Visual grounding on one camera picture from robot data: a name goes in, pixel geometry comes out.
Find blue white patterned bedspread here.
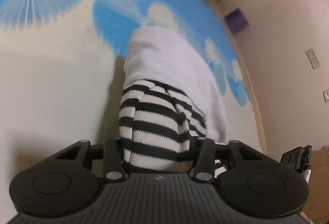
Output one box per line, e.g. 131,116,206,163
1,0,267,223

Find white wall switch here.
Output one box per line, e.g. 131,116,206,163
323,90,329,102

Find wall power sockets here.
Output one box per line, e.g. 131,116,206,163
306,48,321,69

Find purple bin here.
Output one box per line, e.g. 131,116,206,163
224,8,250,35

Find black white striped garment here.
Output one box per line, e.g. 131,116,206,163
119,26,227,173

